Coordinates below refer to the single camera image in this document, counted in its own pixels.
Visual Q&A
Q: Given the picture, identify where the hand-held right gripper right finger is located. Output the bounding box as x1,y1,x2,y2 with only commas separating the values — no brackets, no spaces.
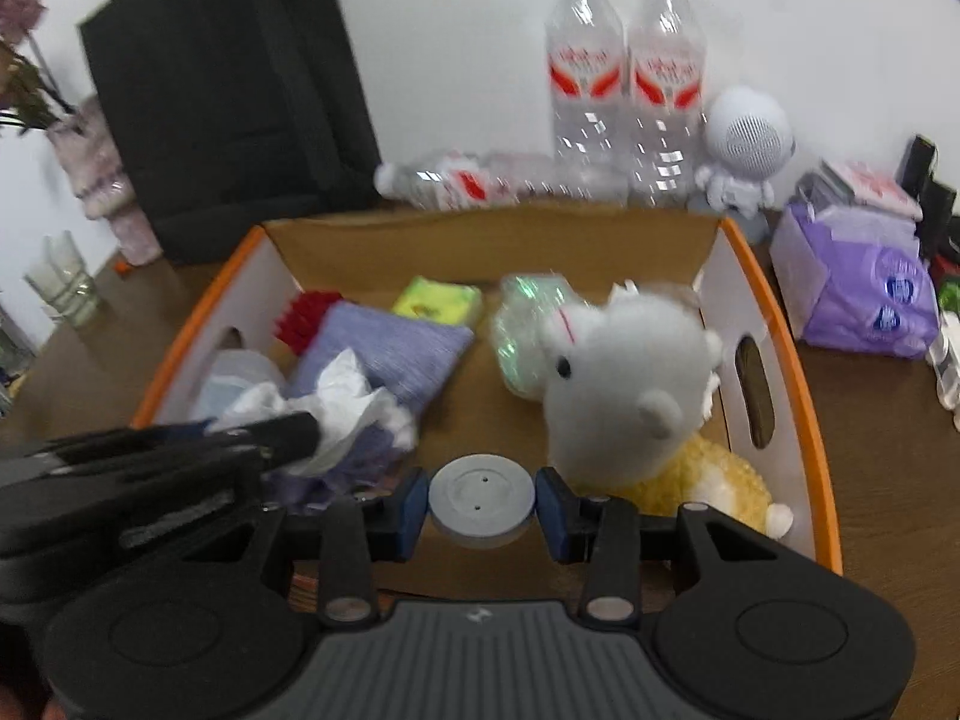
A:
534,466,782,625

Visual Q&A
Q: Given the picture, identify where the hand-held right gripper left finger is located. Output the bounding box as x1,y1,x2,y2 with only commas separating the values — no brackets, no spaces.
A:
180,467,431,627

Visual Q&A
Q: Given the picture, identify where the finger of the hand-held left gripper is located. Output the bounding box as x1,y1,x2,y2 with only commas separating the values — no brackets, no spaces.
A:
28,418,220,467
124,411,325,482

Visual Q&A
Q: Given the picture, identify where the grey round disc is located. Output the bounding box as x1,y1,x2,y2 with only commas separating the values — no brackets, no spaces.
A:
428,453,538,550

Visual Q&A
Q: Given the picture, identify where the white tissue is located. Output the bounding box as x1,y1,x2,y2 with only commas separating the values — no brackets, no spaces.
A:
212,349,419,478

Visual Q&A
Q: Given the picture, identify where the red cardboard box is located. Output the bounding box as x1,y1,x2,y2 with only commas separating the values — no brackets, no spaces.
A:
131,211,843,602

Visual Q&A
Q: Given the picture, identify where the white and yellow plush toy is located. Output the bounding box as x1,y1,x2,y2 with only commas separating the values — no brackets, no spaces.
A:
538,283,794,541

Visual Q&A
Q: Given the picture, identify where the red spiky object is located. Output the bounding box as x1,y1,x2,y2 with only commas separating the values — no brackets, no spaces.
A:
274,292,347,355

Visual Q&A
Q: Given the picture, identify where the purple cloth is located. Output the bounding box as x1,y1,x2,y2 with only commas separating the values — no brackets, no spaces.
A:
262,302,478,507

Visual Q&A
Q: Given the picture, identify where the clear drinking glass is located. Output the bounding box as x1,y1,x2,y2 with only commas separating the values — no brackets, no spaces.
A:
22,230,104,329

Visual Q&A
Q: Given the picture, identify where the clear plastic bag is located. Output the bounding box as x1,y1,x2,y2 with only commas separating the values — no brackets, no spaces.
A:
490,274,602,400

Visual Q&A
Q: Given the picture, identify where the yellow green sponge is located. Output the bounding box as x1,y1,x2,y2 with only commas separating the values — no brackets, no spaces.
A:
392,277,485,329

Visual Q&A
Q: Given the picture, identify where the pink lace vase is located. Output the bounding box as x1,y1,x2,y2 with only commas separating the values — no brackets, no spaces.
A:
45,94,163,268

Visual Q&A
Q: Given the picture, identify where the lying clear water bottle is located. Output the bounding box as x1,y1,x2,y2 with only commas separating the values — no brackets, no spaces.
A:
373,148,629,212

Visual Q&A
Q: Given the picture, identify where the black paper bag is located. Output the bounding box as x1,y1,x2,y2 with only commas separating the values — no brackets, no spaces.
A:
77,0,385,269

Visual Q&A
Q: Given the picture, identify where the purple tissue pack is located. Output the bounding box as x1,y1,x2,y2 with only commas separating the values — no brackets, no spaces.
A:
769,178,941,361

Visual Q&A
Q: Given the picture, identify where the strip of small white bottles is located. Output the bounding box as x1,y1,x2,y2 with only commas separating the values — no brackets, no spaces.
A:
927,313,960,432

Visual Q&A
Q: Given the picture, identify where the white robot-shaped speaker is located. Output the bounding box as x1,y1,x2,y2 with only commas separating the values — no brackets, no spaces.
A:
692,85,797,215

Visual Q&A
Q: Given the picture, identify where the clear water bottle red label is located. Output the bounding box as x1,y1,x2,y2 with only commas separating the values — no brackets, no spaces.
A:
545,0,631,170
627,0,710,207

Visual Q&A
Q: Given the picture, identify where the white and red packet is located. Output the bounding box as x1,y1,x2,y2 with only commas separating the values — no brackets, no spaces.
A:
817,160,925,224

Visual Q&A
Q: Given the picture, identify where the black upright block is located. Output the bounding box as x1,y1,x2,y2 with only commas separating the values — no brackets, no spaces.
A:
898,133,960,260

